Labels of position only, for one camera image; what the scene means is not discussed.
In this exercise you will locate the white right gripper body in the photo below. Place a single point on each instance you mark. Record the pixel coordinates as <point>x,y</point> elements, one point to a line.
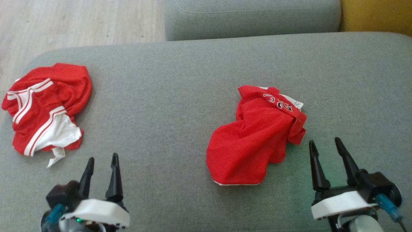
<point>341,203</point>

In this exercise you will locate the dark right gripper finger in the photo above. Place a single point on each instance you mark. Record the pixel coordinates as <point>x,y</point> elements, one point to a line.
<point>318,174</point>
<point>351,167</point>

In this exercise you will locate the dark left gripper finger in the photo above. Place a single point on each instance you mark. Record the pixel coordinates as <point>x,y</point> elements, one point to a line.
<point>86,180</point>
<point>115,183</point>

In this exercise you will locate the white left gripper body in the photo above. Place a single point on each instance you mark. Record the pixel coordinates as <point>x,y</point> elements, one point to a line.
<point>96,211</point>

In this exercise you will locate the red basketball shorts white waistband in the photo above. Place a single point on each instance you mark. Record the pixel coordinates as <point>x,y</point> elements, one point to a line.
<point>248,145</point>

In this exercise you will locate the red basketball jersey white trim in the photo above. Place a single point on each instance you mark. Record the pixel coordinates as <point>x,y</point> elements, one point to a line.
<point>64,93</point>

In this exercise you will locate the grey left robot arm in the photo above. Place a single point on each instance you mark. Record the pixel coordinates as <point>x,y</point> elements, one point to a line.
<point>69,227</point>

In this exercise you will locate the grey fabric sofa seat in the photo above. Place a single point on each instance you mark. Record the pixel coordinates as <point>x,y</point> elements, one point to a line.
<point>167,122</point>

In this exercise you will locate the yellow cushion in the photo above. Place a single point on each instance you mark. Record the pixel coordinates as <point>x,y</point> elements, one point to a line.
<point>376,14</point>

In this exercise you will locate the grey sofa back cushion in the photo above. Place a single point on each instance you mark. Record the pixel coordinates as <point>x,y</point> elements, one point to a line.
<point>251,22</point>

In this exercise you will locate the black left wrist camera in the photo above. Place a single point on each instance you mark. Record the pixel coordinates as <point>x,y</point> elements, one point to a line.
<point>64,193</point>

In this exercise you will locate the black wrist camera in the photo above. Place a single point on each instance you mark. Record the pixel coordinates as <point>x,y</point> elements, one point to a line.
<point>379,185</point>
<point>64,193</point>

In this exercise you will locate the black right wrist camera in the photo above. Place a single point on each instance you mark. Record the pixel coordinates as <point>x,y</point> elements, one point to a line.
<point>379,185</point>

